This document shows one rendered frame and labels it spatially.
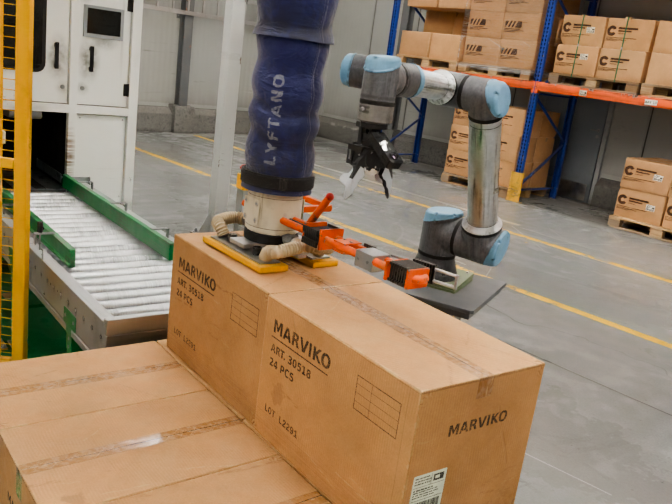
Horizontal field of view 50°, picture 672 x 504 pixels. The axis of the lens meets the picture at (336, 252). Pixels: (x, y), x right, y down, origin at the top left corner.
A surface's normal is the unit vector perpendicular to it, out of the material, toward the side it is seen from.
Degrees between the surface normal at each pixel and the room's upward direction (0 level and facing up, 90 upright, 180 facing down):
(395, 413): 90
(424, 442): 90
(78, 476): 0
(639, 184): 91
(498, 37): 90
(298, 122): 72
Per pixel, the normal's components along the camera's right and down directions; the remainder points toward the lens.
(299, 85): 0.41, 0.06
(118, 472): 0.13, -0.96
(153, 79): 0.67, 0.28
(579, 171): -0.73, 0.08
